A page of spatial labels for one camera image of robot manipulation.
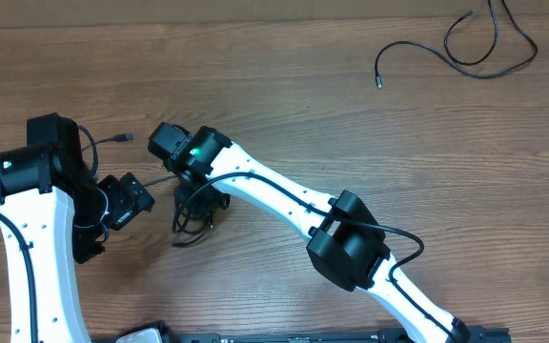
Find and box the thin black USB cable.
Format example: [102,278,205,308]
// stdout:
[374,0,539,90]

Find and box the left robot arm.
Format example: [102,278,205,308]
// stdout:
[0,113,154,342]

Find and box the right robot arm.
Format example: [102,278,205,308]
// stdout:
[148,122,471,342]

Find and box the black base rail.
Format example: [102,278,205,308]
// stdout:
[92,319,512,343]

